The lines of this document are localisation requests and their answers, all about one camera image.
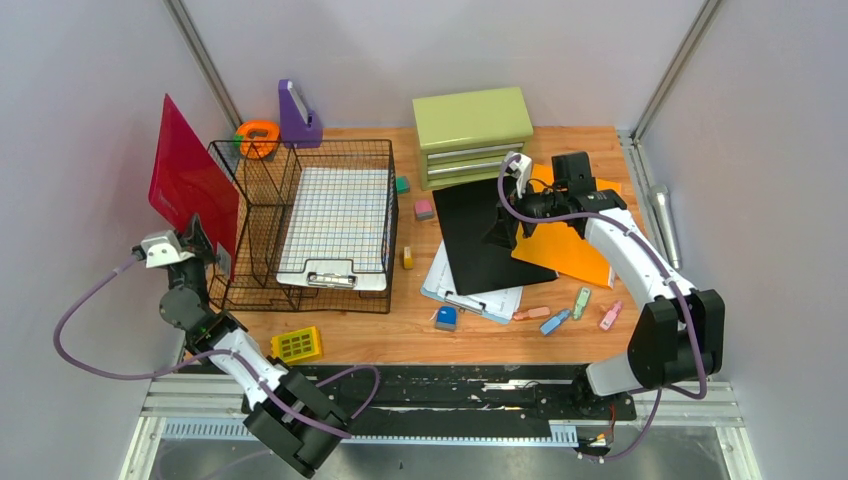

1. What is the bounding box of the black wire basket organizer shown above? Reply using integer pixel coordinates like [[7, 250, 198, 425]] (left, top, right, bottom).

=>
[[208, 139, 398, 313]]

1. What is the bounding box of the green drawer cabinet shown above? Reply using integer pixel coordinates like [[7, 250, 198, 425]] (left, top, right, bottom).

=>
[[412, 87, 534, 190]]

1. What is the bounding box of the blue stamp block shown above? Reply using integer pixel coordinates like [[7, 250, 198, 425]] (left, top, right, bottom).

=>
[[434, 306, 458, 332]]

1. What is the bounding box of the white grid clipboard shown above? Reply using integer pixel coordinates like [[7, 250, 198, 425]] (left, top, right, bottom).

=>
[[276, 167, 391, 292]]

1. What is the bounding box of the yellow eraser block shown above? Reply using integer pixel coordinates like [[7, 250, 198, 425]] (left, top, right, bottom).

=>
[[403, 246, 414, 270]]

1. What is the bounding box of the orange highlighter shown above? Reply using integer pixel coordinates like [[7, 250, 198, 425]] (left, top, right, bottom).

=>
[[512, 306, 551, 321]]

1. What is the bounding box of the green eraser block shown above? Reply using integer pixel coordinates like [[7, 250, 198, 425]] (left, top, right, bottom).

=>
[[395, 176, 411, 195]]

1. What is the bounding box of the orange folder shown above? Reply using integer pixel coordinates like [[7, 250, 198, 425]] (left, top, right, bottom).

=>
[[510, 162, 624, 290]]

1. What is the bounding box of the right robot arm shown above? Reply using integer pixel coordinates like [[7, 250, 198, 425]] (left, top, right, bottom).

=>
[[492, 152, 725, 418]]

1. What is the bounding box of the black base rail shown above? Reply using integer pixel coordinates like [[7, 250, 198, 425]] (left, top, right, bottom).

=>
[[323, 364, 637, 439]]

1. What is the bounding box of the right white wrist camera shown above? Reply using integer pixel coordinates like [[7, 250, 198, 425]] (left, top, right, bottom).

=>
[[504, 151, 533, 199]]

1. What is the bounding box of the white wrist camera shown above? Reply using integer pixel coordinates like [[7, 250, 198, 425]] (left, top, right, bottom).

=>
[[131, 230, 195, 269], [504, 151, 533, 199]]

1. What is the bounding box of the red folder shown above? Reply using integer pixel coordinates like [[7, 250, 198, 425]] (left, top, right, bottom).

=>
[[148, 96, 240, 277]]

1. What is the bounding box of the blue highlighter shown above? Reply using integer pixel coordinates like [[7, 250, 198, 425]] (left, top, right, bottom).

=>
[[540, 309, 571, 336]]

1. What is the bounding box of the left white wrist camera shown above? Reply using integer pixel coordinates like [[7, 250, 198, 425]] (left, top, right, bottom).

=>
[[131, 230, 195, 269]]

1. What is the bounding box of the black folder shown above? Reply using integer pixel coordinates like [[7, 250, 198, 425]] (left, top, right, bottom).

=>
[[433, 178, 558, 296]]

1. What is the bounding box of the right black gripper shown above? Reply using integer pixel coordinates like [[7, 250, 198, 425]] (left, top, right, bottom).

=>
[[481, 175, 566, 250]]

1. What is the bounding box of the blue clipboard with papers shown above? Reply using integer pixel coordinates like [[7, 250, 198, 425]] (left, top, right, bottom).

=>
[[420, 242, 523, 325]]

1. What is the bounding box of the yellow grid box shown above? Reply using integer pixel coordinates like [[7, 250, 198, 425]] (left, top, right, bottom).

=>
[[270, 326, 323, 365]]

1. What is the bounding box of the green highlighter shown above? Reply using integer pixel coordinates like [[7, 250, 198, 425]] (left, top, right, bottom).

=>
[[572, 287, 592, 321]]

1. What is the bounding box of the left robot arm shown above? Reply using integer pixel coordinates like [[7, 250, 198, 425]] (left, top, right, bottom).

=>
[[141, 219, 351, 479]]

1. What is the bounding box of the pink eraser block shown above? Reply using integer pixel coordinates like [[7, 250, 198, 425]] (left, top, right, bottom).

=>
[[414, 199, 435, 221]]

